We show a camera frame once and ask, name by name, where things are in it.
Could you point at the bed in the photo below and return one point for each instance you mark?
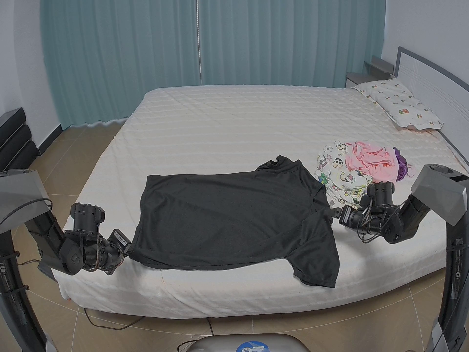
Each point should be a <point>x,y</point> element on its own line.
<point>238,123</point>

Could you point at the black T-shirt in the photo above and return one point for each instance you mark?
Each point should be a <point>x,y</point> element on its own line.
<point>227,215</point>

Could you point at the grey bedside table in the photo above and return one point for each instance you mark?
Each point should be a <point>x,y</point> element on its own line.
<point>357,77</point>

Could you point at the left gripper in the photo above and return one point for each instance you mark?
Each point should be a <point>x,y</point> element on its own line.
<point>117,251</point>

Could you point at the white printed pillow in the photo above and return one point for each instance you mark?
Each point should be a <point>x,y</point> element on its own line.
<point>399,101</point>

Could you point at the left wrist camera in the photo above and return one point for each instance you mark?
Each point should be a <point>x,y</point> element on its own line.
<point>88,215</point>

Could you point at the pink garment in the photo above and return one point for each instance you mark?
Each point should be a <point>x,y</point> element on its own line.
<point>373,163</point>

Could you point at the white printed pyjama top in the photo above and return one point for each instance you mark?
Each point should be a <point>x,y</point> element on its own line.
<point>342,176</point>

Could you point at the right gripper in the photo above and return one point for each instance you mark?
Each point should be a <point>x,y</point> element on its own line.
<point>348,218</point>

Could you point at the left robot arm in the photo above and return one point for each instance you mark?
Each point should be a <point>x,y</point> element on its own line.
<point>44,233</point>

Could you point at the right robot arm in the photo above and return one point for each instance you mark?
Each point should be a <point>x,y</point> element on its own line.
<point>439,193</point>

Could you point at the purple garment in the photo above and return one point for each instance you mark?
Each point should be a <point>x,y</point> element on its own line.
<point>402,163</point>

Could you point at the black padded bench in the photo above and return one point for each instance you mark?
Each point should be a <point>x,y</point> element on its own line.
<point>16,141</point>

